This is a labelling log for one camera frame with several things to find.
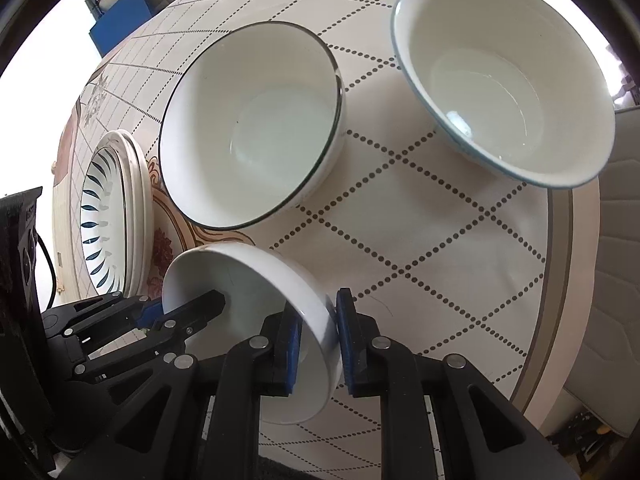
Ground small white bowl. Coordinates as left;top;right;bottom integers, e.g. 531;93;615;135
162;242;342;425

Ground white plate blue leaves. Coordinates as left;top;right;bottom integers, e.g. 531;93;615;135
79;145;126;295

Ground beige padded chair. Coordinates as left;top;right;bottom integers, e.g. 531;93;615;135
565;106;640;437

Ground white plate pink flowers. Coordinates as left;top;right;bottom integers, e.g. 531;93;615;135
104;129;154;297

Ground patterned tablecloth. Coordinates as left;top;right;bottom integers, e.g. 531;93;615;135
52;0;601;480

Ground white bowl dark rim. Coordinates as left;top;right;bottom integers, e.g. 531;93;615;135
158;21;346;231

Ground white bowl teal rim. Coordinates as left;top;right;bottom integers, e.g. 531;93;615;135
390;0;615;188

